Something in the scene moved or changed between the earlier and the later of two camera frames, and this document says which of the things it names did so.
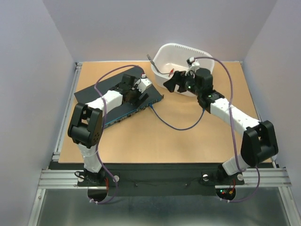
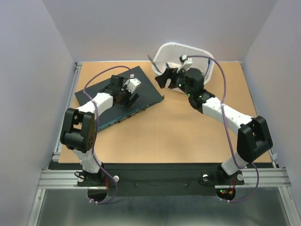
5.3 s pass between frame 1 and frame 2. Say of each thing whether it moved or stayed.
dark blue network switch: stayed
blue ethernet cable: moved
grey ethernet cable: stayed
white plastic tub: stayed
